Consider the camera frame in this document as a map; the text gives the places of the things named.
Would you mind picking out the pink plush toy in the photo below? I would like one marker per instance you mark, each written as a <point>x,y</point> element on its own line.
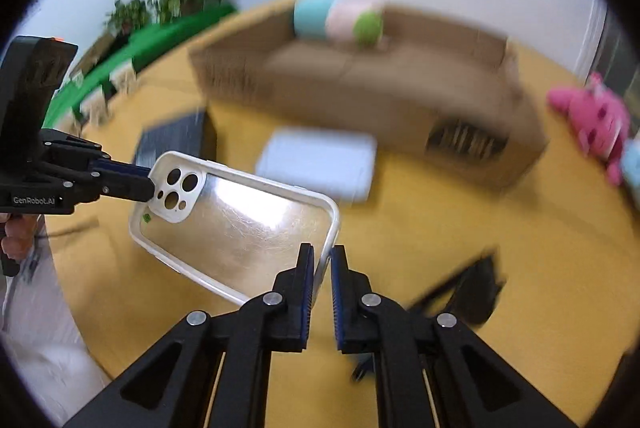
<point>597,123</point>

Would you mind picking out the yellow desk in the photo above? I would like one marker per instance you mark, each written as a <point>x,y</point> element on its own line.
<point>440,233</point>

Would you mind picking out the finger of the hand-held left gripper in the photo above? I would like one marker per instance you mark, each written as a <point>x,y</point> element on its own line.
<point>125,180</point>

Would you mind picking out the white flat box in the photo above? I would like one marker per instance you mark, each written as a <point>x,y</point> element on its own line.
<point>317,163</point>

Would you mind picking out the person's left hand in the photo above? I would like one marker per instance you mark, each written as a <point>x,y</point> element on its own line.
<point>17,238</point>

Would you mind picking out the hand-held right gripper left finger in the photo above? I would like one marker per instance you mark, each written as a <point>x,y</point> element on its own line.
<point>306,288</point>

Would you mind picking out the clear white phone case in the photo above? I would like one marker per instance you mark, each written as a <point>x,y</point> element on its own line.
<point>235,218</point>

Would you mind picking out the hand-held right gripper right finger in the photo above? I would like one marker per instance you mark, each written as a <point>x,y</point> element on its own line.
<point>340,293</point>

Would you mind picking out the pink roll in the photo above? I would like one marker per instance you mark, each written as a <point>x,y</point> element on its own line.
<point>345,22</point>

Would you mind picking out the green mat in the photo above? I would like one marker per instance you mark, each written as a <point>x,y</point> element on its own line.
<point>145,50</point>

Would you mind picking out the cardboard box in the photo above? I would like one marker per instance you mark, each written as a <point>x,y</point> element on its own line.
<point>370,93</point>

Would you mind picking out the green ball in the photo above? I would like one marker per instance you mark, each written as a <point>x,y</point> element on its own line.
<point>369,27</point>

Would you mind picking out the light blue roll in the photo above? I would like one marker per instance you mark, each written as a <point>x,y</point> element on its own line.
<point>312,18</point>

